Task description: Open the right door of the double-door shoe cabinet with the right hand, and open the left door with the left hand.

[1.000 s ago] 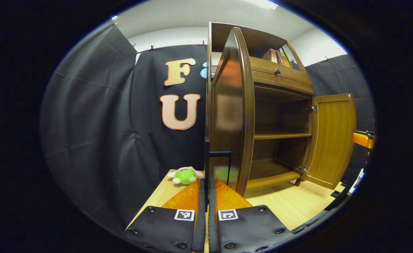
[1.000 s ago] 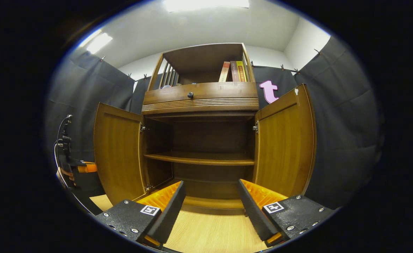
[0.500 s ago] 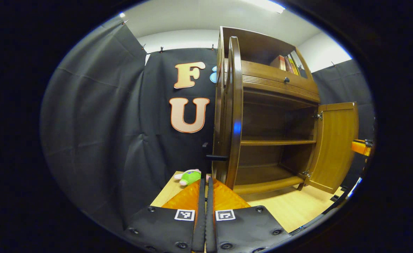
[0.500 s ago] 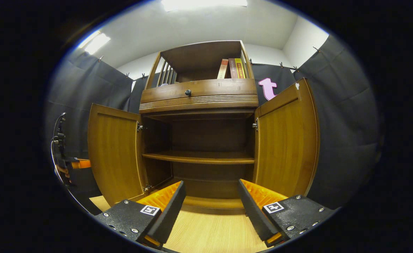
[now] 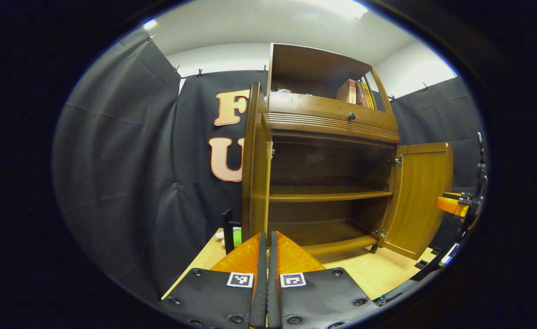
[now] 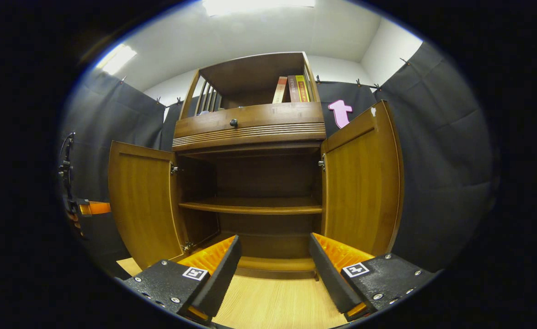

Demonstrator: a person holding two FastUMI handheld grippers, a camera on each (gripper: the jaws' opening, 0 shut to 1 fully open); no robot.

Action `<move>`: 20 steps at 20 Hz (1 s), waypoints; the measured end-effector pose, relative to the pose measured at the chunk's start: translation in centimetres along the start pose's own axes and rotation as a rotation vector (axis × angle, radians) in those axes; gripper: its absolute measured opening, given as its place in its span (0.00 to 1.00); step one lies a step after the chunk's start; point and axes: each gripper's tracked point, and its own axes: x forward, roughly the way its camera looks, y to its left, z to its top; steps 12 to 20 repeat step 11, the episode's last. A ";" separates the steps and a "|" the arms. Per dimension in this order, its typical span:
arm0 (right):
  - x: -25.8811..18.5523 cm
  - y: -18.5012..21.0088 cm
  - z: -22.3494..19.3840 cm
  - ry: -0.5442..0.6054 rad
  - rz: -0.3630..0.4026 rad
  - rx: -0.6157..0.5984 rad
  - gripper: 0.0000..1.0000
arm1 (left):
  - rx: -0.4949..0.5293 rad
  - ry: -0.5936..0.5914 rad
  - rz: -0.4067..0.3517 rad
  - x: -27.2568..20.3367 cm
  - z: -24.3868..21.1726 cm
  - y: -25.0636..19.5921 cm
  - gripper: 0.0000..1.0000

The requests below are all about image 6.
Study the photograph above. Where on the small ceiling light panel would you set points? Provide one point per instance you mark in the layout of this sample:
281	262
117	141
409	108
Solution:
116	59

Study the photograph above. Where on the metal door hinge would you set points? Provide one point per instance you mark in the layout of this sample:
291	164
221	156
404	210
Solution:
174	169
187	246
321	162

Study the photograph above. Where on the dark brown book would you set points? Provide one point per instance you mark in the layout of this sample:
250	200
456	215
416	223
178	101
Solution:
293	89

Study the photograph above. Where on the metal left door hinge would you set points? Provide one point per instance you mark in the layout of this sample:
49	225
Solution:
187	246
174	169

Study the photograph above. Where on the black backdrop cloth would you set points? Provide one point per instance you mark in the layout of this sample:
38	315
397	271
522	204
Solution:
442	160

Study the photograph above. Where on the wooden cabinet door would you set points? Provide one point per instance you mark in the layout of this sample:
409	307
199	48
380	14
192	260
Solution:
140	201
364	183

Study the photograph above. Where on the black round drawer knob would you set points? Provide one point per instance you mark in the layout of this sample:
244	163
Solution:
233	122

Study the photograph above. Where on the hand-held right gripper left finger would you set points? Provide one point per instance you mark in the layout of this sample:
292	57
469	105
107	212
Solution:
225	269

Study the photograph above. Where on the metal right door hinge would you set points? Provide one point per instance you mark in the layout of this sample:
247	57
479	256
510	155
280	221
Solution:
321	162

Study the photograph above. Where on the beige red book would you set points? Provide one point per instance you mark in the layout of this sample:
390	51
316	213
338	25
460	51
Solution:
280	90

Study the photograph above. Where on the large ceiling light panel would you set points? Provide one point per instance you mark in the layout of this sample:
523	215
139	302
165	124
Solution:
259	7

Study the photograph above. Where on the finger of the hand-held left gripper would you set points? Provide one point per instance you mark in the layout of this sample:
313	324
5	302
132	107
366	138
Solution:
97	208

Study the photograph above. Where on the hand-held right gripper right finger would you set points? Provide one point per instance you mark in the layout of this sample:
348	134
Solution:
328	274

